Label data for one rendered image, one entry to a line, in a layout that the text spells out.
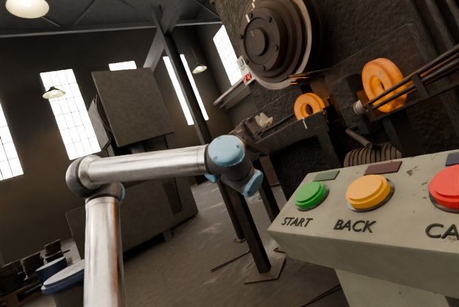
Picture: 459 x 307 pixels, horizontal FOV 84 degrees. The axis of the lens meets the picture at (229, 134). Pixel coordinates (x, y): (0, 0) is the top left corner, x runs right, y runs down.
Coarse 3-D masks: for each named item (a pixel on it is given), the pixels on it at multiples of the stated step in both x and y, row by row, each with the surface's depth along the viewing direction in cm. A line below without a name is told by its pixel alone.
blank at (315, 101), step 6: (300, 96) 121; (306, 96) 118; (312, 96) 115; (318, 96) 116; (300, 102) 122; (306, 102) 119; (312, 102) 116; (318, 102) 114; (294, 108) 126; (300, 108) 123; (312, 108) 117; (318, 108) 114; (300, 114) 124; (306, 114) 124
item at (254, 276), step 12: (204, 180) 152; (228, 192) 145; (240, 204) 143; (240, 216) 144; (252, 228) 142; (252, 240) 142; (252, 252) 143; (264, 252) 144; (264, 264) 140; (276, 264) 145; (252, 276) 142; (264, 276) 137; (276, 276) 133
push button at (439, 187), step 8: (448, 168) 20; (456, 168) 19; (440, 176) 20; (448, 176) 19; (456, 176) 19; (432, 184) 19; (440, 184) 19; (448, 184) 18; (456, 184) 18; (432, 192) 19; (440, 192) 18; (448, 192) 18; (456, 192) 18; (440, 200) 18; (448, 200) 18; (456, 200) 17; (456, 208) 18
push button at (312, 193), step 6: (306, 186) 32; (312, 186) 31; (318, 186) 30; (300, 192) 32; (306, 192) 31; (312, 192) 30; (318, 192) 30; (324, 192) 30; (300, 198) 31; (306, 198) 30; (312, 198) 29; (318, 198) 29; (300, 204) 30; (306, 204) 30; (312, 204) 29
